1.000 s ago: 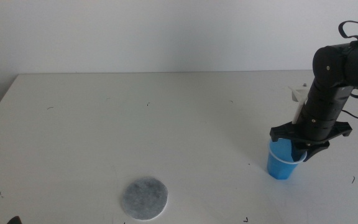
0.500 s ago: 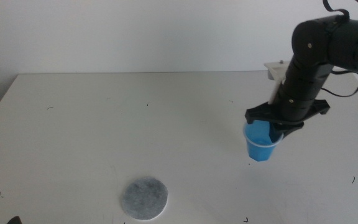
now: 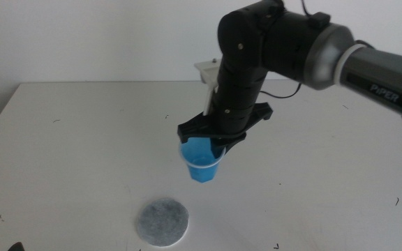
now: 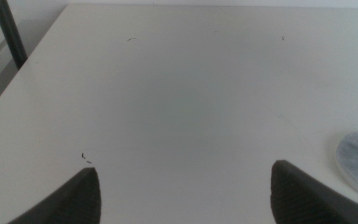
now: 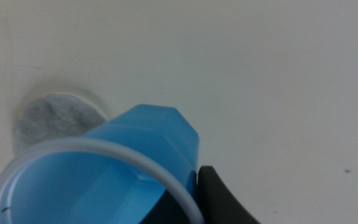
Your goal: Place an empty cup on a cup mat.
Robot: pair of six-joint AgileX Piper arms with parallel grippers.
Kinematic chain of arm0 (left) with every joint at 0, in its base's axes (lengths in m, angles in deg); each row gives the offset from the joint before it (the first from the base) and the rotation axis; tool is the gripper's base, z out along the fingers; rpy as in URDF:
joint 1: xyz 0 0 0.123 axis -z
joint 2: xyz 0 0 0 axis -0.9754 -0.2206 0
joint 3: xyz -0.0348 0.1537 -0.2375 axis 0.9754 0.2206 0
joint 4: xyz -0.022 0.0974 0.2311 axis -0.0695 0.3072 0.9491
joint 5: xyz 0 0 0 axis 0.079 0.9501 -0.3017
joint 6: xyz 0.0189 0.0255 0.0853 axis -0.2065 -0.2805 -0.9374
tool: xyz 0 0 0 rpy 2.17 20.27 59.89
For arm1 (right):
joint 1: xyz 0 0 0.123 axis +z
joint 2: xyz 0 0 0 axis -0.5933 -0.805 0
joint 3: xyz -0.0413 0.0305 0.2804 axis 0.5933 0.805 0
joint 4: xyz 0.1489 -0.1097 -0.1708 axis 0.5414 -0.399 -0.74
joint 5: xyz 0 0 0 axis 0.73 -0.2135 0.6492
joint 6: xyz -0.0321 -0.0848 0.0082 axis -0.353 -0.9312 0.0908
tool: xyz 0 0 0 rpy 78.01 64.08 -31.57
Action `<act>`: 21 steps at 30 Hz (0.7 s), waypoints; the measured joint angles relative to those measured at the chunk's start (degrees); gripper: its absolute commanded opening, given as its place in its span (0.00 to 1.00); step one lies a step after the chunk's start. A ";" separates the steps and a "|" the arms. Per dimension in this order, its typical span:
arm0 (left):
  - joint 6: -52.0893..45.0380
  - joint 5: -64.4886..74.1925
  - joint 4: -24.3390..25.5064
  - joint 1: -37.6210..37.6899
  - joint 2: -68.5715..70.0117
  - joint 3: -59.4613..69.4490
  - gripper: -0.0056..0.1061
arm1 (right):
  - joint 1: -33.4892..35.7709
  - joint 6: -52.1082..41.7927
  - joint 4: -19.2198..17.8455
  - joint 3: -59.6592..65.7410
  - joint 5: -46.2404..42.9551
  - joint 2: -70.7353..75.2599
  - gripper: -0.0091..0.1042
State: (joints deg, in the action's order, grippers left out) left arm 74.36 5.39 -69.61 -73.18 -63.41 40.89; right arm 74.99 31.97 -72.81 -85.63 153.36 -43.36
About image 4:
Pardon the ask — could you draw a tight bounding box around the black pole beside table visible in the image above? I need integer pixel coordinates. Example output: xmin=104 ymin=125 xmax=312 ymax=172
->
xmin=0 ymin=0 xmax=29 ymax=70

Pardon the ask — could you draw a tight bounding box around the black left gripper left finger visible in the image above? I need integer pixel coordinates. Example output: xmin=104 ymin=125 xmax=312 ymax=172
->
xmin=7 ymin=167 xmax=102 ymax=224

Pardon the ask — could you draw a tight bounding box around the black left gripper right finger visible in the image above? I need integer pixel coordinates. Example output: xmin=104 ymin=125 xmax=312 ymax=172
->
xmin=270 ymin=159 xmax=358 ymax=224

